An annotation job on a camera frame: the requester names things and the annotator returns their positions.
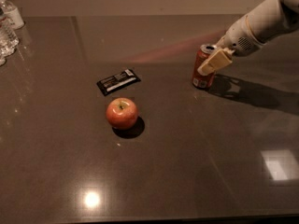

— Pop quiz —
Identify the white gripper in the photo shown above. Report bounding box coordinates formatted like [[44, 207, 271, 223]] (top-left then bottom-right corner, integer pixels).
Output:
[[197, 14, 265, 76]]

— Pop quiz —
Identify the red coke can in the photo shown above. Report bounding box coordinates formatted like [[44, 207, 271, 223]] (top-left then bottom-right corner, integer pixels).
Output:
[[192, 44, 216, 90]]

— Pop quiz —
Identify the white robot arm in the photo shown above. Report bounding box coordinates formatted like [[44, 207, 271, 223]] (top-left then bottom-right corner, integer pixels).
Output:
[[197, 0, 299, 76]]

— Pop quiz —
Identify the black snack bar wrapper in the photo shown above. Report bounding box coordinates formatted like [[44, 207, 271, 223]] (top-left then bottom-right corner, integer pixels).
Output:
[[96, 69, 141, 96]]

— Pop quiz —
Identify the red apple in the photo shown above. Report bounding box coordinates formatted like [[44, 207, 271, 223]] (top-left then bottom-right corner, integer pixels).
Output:
[[106, 98, 138, 130]]

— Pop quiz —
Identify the clear water bottle white label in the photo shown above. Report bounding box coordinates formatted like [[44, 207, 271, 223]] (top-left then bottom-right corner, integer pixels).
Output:
[[0, 0, 24, 30]]

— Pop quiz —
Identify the clear ribbed water bottle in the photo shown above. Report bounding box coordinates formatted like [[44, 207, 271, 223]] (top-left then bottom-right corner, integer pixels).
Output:
[[0, 8, 19, 57]]

